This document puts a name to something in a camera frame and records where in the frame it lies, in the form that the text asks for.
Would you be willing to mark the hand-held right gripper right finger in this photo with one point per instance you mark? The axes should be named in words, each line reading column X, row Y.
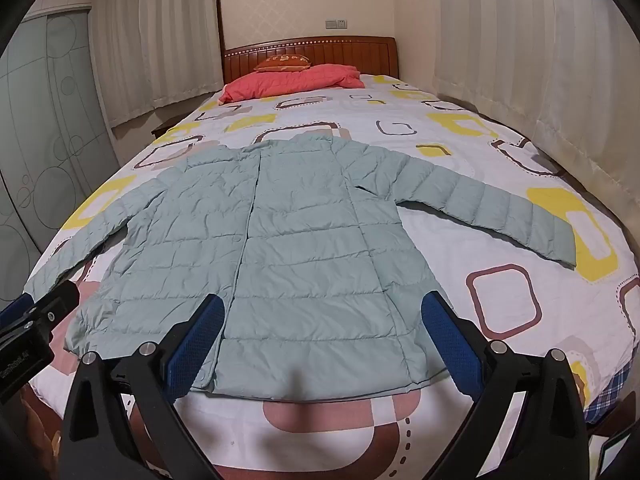
column 450, row 341

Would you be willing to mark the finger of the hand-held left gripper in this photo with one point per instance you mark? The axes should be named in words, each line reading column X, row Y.
column 52, row 307

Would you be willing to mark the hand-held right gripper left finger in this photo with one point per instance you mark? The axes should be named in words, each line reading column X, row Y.
column 195, row 346

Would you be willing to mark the light green puffer jacket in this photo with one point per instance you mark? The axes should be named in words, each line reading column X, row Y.
column 300, row 235

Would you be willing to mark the bed with patterned sheet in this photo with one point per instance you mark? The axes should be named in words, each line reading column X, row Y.
column 430, row 220

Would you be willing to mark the blue plaid cloth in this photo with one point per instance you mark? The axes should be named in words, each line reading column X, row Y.
column 607, row 395

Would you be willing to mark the wardrobe with frosted glass doors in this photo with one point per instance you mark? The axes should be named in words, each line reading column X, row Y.
column 50, row 135

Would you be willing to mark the coral pink quilt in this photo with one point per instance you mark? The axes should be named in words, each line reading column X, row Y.
column 300, row 81

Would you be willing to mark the cream curtain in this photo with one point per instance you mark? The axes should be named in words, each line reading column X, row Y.
column 150, row 35
column 525, row 60

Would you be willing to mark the orange cushion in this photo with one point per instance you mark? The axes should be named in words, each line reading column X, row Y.
column 282, row 62

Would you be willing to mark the wooden headboard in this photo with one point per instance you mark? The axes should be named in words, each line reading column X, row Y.
column 325, row 50

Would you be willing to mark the grey wall switch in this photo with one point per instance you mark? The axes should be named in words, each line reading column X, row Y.
column 335, row 23

